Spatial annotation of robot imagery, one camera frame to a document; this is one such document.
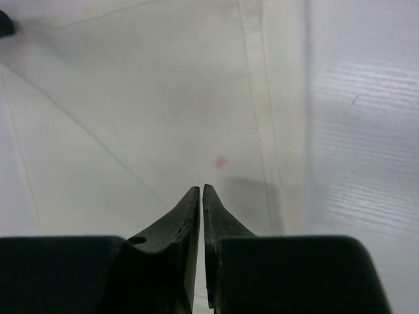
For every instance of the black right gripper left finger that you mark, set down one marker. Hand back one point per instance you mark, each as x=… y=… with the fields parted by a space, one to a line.
x=169 y=249

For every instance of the white cloth napkin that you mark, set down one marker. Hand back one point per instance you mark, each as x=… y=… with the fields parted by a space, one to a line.
x=112 y=110

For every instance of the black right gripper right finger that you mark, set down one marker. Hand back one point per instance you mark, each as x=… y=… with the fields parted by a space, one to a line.
x=230 y=261

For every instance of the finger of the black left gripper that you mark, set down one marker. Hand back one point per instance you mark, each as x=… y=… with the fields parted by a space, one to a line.
x=6 y=25

